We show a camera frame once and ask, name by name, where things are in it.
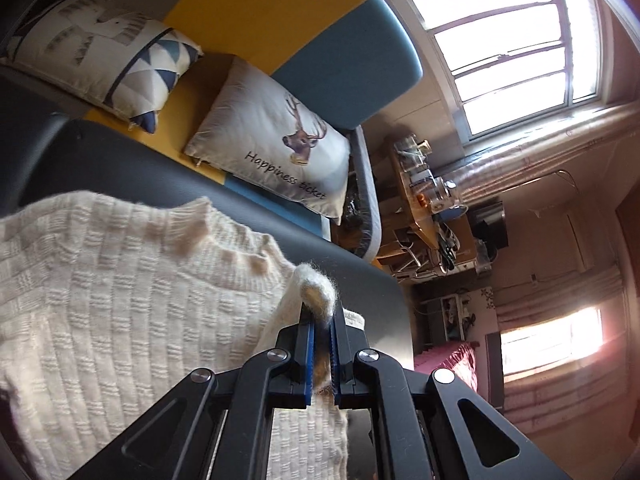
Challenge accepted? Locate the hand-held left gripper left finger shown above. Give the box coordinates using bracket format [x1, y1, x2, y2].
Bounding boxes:
[65, 305, 316, 480]

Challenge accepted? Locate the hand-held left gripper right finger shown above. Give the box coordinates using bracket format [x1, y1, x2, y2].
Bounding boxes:
[330, 305, 576, 480]

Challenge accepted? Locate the cream knit sweater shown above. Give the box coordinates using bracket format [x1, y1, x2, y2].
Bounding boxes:
[0, 190, 368, 480]

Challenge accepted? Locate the red ruffled bedspread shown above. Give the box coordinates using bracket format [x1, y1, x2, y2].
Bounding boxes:
[414, 340, 478, 397]

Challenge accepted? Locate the white low shelf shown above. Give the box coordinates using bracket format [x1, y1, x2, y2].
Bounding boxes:
[420, 290, 493, 357]

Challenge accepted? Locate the wooden side table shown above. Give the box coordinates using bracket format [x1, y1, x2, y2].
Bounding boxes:
[377, 135, 476, 263]

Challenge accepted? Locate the black flat television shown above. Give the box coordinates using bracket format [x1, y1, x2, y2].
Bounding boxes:
[467, 200, 508, 252]

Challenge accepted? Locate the small side window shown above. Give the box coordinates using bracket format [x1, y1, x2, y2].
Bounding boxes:
[500, 306, 606, 377]

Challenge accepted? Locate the white deer print pillow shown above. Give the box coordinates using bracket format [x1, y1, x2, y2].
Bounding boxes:
[182, 55, 352, 220]

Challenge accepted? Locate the sheer side curtain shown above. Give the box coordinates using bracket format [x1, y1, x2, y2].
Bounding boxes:
[495, 265, 632, 413]

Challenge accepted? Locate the patterned beige curtain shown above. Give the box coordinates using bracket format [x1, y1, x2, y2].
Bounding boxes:
[440, 105, 640, 211]

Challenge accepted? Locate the grey yellow blue sofa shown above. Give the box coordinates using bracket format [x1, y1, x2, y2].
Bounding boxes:
[0, 0, 423, 266]

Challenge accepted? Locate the large barred window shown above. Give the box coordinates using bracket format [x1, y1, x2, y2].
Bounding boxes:
[377, 0, 613, 143]

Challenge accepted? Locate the white triangle print pillow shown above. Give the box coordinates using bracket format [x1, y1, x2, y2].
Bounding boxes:
[0, 0, 203, 135]

